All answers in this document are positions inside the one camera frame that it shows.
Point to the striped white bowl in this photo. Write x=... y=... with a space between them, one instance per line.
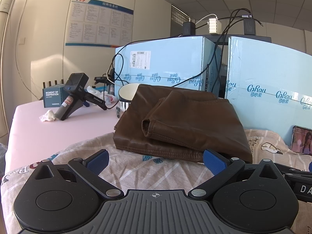
x=125 y=95

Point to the dark blue box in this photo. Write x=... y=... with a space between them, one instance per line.
x=53 y=97

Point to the black charger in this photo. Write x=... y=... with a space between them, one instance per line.
x=189 y=28
x=249 y=26

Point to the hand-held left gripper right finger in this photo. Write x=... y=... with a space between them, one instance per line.
x=214 y=162

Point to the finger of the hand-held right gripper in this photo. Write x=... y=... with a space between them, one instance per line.
x=292 y=168

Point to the light blue carton with label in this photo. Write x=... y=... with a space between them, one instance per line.
x=170 y=58

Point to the white multi-port charger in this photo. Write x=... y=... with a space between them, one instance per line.
x=214 y=25

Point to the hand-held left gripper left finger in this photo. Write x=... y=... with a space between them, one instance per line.
x=98 y=161

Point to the wall poster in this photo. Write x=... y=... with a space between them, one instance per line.
x=97 y=22

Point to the spare black gripper on stand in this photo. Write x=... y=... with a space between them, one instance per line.
x=75 y=82

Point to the printed cartoon bedsheet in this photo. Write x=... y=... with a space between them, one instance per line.
x=151 y=170

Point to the white plastic bag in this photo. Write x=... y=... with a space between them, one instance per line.
x=97 y=93

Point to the brown leather garment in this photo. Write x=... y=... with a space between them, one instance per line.
x=190 y=117

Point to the smartphone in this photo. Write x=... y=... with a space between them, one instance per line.
x=302 y=141

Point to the dark pen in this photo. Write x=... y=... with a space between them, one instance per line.
x=118 y=112

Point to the wall switch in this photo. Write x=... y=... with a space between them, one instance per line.
x=22 y=41

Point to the crumpled white tissue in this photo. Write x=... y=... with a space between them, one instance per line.
x=48 y=115

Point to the black router with antennas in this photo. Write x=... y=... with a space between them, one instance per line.
x=52 y=82

